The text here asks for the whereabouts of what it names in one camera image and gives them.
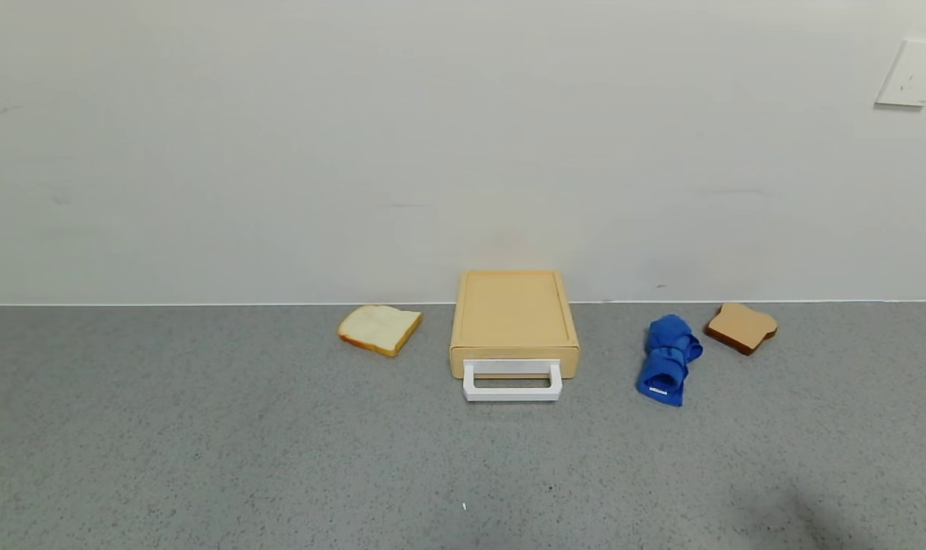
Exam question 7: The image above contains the brown toast slice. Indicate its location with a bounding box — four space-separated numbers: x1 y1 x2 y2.
705 302 779 356

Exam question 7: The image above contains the yellow drawer cabinet case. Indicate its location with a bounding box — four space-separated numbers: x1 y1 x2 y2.
450 270 581 378

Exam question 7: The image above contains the yellow drawer with white handle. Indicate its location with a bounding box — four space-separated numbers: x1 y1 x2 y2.
453 357 578 402

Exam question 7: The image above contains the blue rolled cloth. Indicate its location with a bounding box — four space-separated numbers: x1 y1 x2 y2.
636 314 704 407

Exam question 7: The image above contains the white wall outlet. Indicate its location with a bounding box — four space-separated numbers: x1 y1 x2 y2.
875 40 926 108

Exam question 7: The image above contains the white bread slice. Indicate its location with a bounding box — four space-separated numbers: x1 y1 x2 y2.
338 305 423 358

